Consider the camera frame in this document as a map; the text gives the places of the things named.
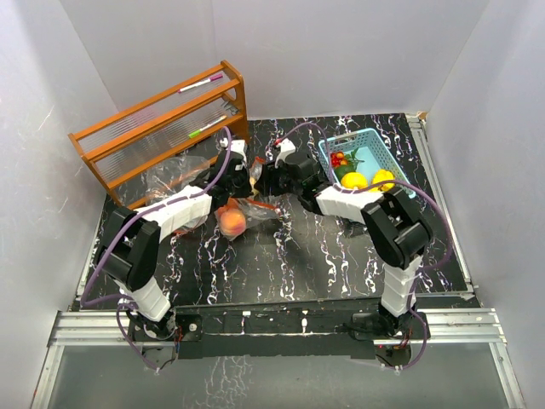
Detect green marker pen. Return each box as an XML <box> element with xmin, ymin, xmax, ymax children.
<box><xmin>188</xmin><ymin>115</ymin><xmax>227</xmax><ymax>139</ymax></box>

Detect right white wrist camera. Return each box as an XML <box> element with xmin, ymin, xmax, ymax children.
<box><xmin>274</xmin><ymin>138</ymin><xmax>296</xmax><ymax>168</ymax></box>

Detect yellow fake lemon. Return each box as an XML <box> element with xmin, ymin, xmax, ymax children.
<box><xmin>341</xmin><ymin>171</ymin><xmax>368</xmax><ymax>190</ymax></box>

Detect blue plastic basket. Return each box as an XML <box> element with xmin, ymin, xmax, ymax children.
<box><xmin>318</xmin><ymin>128</ymin><xmax>409</xmax><ymax>186</ymax></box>

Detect yellow fake bell pepper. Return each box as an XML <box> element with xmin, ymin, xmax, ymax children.
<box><xmin>371</xmin><ymin>169</ymin><xmax>395</xmax><ymax>192</ymax></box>

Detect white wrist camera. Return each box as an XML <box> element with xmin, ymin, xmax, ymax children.
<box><xmin>220</xmin><ymin>137</ymin><xmax>247</xmax><ymax>159</ymax></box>
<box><xmin>274</xmin><ymin>138</ymin><xmax>296</xmax><ymax>168</ymax></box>

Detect fake peach apple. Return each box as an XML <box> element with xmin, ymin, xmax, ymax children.
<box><xmin>250</xmin><ymin>177</ymin><xmax>259</xmax><ymax>194</ymax></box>

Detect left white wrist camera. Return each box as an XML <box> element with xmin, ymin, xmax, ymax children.
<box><xmin>220</xmin><ymin>137</ymin><xmax>247</xmax><ymax>159</ymax></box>

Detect aluminium frame rail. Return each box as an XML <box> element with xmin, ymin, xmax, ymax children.
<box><xmin>49</xmin><ymin>308</ymin><xmax>507</xmax><ymax>346</ymax></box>

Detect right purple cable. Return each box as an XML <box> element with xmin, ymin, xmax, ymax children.
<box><xmin>274</xmin><ymin>122</ymin><xmax>455</xmax><ymax>376</ymax></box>

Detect clear zip bag with fruit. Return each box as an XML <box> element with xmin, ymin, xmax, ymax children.
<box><xmin>215</xmin><ymin>155</ymin><xmax>283</xmax><ymax>242</ymax></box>

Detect pink marker pen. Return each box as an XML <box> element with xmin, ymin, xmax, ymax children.
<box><xmin>178</xmin><ymin>72</ymin><xmax>223</xmax><ymax>94</ymax></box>

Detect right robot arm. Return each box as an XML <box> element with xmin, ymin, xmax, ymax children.
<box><xmin>255</xmin><ymin>153</ymin><xmax>433</xmax><ymax>339</ymax></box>

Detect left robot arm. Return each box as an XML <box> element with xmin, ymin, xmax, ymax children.
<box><xmin>95</xmin><ymin>150</ymin><xmax>251</xmax><ymax>340</ymax></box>

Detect wooden shelf rack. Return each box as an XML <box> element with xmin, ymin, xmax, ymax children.
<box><xmin>69</xmin><ymin>60</ymin><xmax>250</xmax><ymax>209</ymax></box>

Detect fake pink peach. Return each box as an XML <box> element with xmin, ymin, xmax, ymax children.
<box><xmin>220</xmin><ymin>209</ymin><xmax>246</xmax><ymax>237</ymax></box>

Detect green fake mango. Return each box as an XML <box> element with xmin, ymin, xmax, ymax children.
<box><xmin>334</xmin><ymin>165</ymin><xmax>354</xmax><ymax>181</ymax></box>

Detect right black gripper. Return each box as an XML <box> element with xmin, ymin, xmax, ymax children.
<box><xmin>254</xmin><ymin>159</ymin><xmax>301</xmax><ymax>198</ymax></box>

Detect clear zip bag with peppers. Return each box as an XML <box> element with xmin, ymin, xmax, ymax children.
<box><xmin>144</xmin><ymin>155</ymin><xmax>209</xmax><ymax>238</ymax></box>

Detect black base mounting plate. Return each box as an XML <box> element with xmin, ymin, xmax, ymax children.
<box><xmin>126</xmin><ymin>297</ymin><xmax>430</xmax><ymax>360</ymax></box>

